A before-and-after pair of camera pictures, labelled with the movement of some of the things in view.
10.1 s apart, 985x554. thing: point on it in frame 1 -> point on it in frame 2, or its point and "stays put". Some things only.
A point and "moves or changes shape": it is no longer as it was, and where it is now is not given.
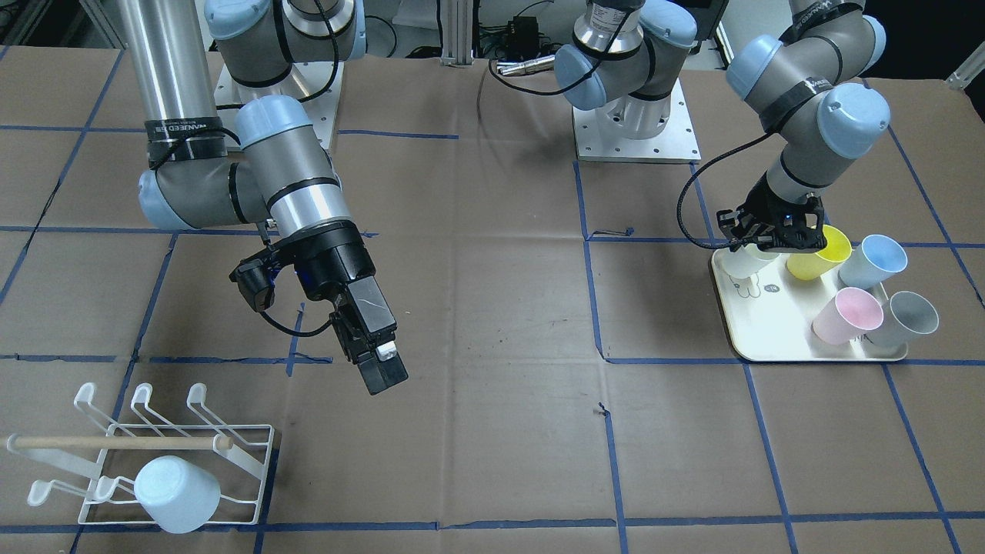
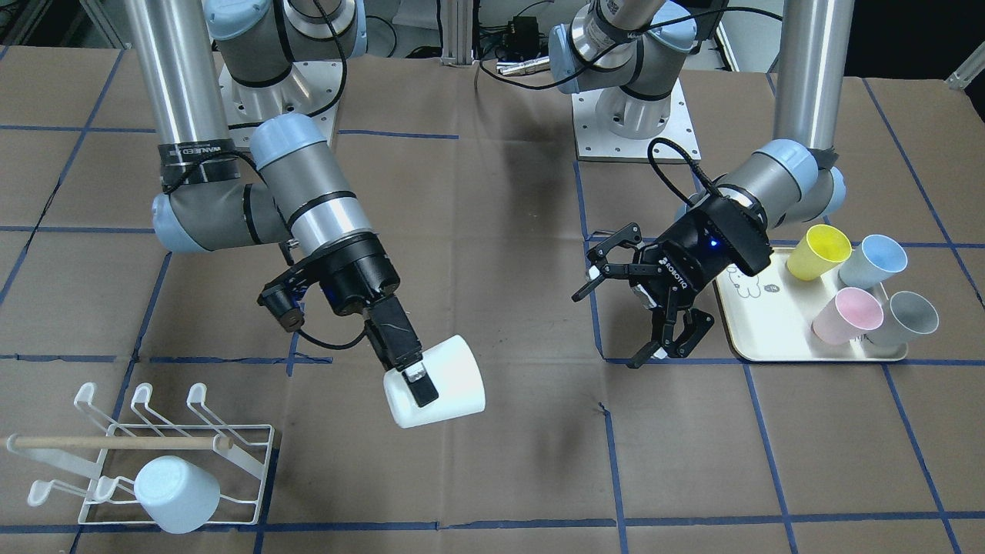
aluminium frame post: [457, 32] stays put
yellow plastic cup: [812, 265] stays put
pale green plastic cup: [738, 270] moves or changes shape
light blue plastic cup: [178, 496] stays put
